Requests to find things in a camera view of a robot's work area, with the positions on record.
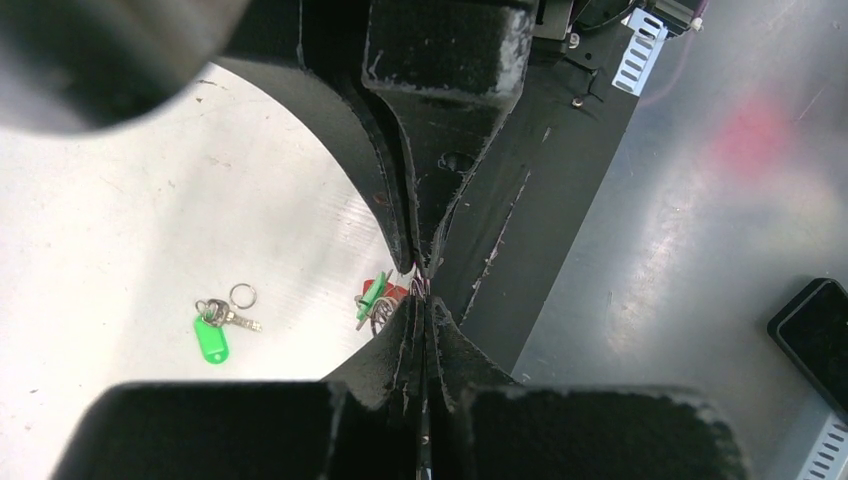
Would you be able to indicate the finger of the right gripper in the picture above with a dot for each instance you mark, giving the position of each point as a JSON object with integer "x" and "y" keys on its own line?
{"x": 450, "y": 72}
{"x": 308, "y": 56}

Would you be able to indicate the black phone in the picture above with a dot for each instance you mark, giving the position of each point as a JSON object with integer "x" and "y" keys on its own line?
{"x": 811, "y": 330}

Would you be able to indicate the large keyring with keys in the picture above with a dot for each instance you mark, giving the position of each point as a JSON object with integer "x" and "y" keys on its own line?
{"x": 382, "y": 295}

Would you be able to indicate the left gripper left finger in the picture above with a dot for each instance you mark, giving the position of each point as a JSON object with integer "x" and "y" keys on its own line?
{"x": 356, "y": 423}

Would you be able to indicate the green tagged key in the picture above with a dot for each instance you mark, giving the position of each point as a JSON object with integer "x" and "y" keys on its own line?
{"x": 213, "y": 315}

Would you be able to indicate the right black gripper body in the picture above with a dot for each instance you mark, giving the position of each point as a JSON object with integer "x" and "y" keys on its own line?
{"x": 70, "y": 67}

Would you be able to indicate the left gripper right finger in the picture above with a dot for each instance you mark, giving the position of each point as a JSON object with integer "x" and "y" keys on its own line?
{"x": 486, "y": 425}

